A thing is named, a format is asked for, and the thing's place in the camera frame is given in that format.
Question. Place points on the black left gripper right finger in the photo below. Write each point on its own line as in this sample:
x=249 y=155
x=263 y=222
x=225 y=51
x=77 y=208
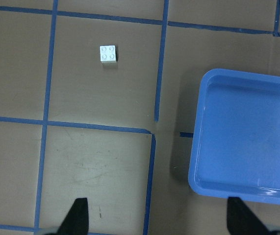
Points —
x=241 y=220

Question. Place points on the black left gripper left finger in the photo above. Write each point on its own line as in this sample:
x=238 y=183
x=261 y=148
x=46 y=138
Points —
x=76 y=221

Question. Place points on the white block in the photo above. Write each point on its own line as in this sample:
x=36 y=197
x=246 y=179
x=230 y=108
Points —
x=108 y=54

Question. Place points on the blue plastic tray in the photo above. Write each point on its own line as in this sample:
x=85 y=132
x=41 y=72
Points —
x=236 y=139

